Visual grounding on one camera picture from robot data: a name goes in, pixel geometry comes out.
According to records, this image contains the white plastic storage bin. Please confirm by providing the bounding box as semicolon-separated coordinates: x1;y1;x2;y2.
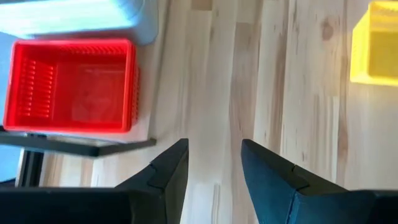
0;0;146;35
135;0;160;47

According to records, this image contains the yellow plastic slotted basket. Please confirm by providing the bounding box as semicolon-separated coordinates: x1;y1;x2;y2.
349;0;398;87

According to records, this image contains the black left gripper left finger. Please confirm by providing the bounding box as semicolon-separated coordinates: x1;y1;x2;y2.
114;138;190;224

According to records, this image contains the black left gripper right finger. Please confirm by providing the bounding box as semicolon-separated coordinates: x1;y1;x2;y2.
241;138;374;224

